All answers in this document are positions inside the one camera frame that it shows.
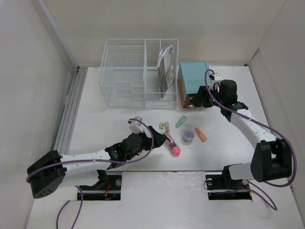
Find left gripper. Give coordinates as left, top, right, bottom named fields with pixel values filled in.
left=125, top=126, right=166, bottom=161

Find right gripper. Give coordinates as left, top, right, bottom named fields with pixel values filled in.
left=189, top=85, right=225, bottom=108

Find pink capped marker tube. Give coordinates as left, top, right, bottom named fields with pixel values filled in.
left=164, top=132, right=181, bottom=157

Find teal drawer box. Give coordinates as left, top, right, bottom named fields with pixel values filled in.
left=177, top=61, right=211, bottom=106

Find grey setup guide booklet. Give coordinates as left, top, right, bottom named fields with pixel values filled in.
left=157, top=49, right=172, bottom=98

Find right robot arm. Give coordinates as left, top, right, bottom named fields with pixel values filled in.
left=191, top=80, right=293, bottom=188

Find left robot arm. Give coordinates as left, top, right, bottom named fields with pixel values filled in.
left=26, top=126, right=166, bottom=199

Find small white eraser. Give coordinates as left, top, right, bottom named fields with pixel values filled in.
left=164, top=122, right=170, bottom=132

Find brown lower drawer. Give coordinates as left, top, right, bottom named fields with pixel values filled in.
left=183, top=94, right=203, bottom=109

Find green transparent tape case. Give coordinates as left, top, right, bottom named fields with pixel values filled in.
left=175, top=115, right=187, bottom=128

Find clear paperclip jar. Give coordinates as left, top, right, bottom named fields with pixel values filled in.
left=182, top=129, right=195, bottom=144

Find orange transparent case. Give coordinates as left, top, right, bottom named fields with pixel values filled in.
left=195, top=128, right=207, bottom=142

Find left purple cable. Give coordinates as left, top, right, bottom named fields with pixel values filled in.
left=26, top=118, right=154, bottom=229

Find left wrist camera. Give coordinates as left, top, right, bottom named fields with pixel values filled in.
left=128, top=116, right=143, bottom=134

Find white wire mesh organizer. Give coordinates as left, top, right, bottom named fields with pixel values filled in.
left=99, top=39, right=179, bottom=110

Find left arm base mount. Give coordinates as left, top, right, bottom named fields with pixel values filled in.
left=81, top=172, right=122, bottom=201

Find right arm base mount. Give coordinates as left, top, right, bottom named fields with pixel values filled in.
left=203, top=173, right=252, bottom=200

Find aluminium rail frame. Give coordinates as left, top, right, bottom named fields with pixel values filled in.
left=51, top=66, right=88, bottom=155

